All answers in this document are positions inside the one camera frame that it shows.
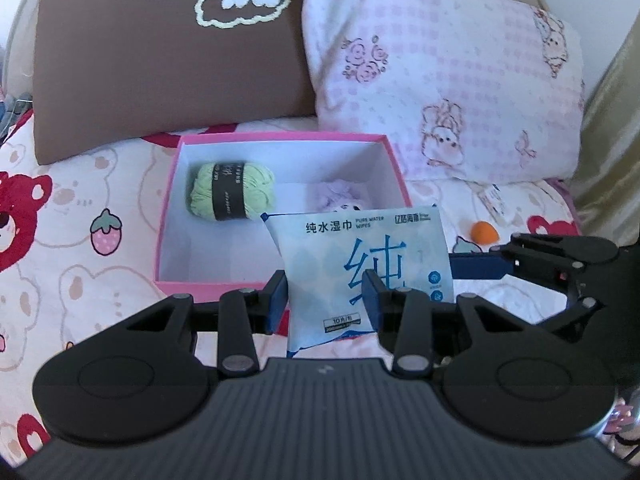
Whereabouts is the golden satin curtain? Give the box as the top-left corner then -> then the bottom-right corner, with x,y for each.
570,22 -> 640,248

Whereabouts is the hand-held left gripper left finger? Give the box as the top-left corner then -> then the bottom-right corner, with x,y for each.
117,269 -> 290,377

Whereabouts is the orange ball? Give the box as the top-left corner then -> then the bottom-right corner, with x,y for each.
471,221 -> 499,247

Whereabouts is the white printed tag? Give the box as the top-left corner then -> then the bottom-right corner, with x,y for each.
479,184 -> 517,222

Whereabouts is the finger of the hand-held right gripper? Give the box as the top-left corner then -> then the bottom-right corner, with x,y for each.
449,232 -> 622,282
537,296 -> 602,344

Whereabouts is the pink checked cartoon pillow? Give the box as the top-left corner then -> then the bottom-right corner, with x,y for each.
291,0 -> 587,184

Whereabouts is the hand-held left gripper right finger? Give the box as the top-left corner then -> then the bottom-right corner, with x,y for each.
361,268 -> 533,377

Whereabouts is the wet wipes packet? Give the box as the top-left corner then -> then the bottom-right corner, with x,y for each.
261,205 -> 457,359

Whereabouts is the purple plush toy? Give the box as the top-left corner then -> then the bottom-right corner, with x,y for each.
312,182 -> 369,217

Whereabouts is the brown pillow with cloud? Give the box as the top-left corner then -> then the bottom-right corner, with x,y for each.
32,0 -> 321,167

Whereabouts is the green yarn ball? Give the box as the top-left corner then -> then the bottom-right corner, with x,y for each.
186,160 -> 277,222

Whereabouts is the pink cardboard box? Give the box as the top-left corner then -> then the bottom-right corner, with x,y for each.
152,131 -> 413,305

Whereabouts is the bear and strawberry printed bedsheet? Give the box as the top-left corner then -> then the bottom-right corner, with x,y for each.
0,110 -> 626,466

